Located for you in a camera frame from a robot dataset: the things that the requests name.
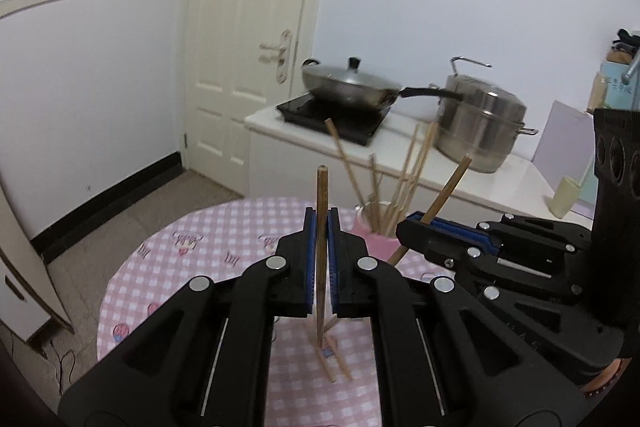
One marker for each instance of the white cabinet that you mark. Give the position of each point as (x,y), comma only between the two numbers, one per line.
(290,167)

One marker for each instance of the light blue box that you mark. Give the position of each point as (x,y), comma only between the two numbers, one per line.
(617,92)

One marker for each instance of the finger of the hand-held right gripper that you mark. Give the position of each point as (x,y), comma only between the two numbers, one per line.
(540,237)
(435,244)

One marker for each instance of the dark cloth bundle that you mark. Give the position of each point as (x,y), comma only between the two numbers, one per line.
(627,39)

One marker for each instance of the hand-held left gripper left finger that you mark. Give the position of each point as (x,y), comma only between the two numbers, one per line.
(312,257)

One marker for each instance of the white cabinet panel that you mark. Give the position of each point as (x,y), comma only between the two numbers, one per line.
(20,307)

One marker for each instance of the pink cup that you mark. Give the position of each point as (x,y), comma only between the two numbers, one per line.
(375,244)

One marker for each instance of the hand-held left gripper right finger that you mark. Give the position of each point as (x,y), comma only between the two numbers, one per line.
(332,267)

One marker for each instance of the steel steamer pot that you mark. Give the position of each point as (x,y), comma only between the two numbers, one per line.
(480,137)

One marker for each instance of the white door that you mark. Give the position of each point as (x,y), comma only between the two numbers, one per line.
(240,32)

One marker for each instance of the glass lid with black knob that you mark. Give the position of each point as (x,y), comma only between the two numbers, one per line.
(345,77)

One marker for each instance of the beige cup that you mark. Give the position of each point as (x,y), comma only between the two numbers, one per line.
(565,199)

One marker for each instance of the pink checkered tablecloth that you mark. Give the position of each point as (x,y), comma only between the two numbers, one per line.
(210,227)

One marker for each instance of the white plastic spoon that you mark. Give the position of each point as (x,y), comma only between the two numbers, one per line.
(586,172)

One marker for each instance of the lavender cutting board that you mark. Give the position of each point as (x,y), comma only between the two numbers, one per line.
(565,147)

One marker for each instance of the metal pole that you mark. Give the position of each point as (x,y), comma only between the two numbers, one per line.
(631,69)

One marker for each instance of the black induction cooker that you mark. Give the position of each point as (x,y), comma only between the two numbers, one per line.
(320,117)

